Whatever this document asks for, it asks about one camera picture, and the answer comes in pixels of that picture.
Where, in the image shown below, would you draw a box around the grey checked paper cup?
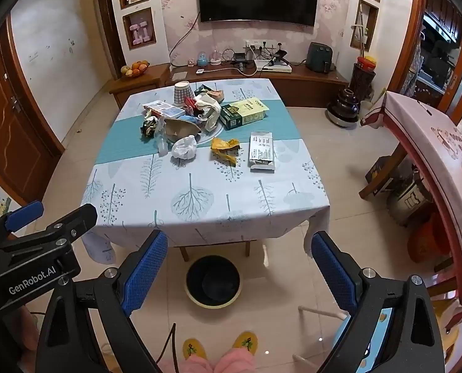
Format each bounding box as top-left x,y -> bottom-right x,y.
173,81 -> 196,105

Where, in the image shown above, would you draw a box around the dark tall stand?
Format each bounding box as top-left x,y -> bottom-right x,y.
349,56 -> 377,100

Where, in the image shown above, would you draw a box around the brown ceramic jar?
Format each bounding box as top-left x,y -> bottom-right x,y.
327,89 -> 361,129

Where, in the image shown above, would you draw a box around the cardboard box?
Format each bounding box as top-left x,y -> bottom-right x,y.
365,156 -> 396,196

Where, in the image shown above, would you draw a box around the white crumpled plastic bag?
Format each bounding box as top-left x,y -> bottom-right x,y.
171,135 -> 197,160

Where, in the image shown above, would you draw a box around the wooden television cabinet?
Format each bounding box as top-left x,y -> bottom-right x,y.
159,62 -> 350,108

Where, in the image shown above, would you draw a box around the teal table runner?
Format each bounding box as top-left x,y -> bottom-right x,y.
95,99 -> 303,166

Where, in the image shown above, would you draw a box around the red white flat box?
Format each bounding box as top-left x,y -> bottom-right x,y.
143,101 -> 187,119

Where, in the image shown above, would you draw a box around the black television cable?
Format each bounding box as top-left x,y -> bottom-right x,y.
169,10 -> 201,65

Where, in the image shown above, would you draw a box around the low wooden side cabinet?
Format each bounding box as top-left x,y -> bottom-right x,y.
110,63 -> 171,110

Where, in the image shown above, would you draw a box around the clear plastic bag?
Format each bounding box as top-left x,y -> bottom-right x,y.
155,117 -> 170,157

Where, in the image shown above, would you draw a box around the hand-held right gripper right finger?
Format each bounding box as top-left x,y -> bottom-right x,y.
310,231 -> 447,373

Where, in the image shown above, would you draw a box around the white wall socket strip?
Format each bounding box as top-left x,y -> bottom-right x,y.
244,39 -> 284,49

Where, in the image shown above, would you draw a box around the mop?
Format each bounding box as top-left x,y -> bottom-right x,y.
351,2 -> 367,51

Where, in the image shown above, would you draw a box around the brown cardboard piece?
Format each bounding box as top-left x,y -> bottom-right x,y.
165,118 -> 202,144

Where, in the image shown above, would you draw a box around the pink tablecloth side table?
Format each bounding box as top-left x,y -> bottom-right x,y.
359,91 -> 462,321

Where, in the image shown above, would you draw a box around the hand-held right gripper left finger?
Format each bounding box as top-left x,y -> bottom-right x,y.
37,229 -> 169,373

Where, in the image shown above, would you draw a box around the yellow-green paper wrapper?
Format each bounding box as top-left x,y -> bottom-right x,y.
219,99 -> 269,130

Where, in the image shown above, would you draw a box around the black round trash bin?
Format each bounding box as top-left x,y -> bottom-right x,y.
186,256 -> 242,310

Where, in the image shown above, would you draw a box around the beige crumpled bag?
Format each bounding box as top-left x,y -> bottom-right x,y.
197,92 -> 222,131

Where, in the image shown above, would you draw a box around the pink fluffy pajama pants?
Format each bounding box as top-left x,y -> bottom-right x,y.
165,350 -> 255,373

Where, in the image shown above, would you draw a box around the white set-top box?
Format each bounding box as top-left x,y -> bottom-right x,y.
254,59 -> 293,74

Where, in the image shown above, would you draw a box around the fruit bowl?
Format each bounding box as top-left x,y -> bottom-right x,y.
121,60 -> 151,79

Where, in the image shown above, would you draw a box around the wooden dining table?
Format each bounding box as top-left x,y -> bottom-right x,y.
178,240 -> 253,263

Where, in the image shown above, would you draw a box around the dark green air fryer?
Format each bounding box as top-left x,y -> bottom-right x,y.
306,42 -> 333,72

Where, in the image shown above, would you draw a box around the table with leaf-print cloth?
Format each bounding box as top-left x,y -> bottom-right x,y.
81,78 -> 330,265

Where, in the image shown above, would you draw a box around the steel rice cooker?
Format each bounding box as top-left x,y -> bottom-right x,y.
386,175 -> 433,226

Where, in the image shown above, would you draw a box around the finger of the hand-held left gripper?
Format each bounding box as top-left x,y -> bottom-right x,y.
0,201 -> 45,242
0,204 -> 99,256

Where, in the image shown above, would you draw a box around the yellow crumpled wrapper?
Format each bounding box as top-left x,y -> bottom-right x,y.
210,137 -> 241,167

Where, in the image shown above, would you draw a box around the yellow embroidered slipper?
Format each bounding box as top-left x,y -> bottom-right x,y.
182,338 -> 208,362
231,331 -> 258,355

